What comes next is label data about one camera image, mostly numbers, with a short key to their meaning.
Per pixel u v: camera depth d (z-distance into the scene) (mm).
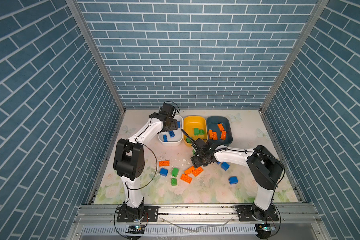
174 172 877
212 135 1027
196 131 1054
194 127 1094
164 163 910
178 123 1070
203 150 721
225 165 884
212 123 1083
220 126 1083
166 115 731
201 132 1025
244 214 734
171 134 1027
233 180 841
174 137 1021
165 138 1012
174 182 828
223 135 1044
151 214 737
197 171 880
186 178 849
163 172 866
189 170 886
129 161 502
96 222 723
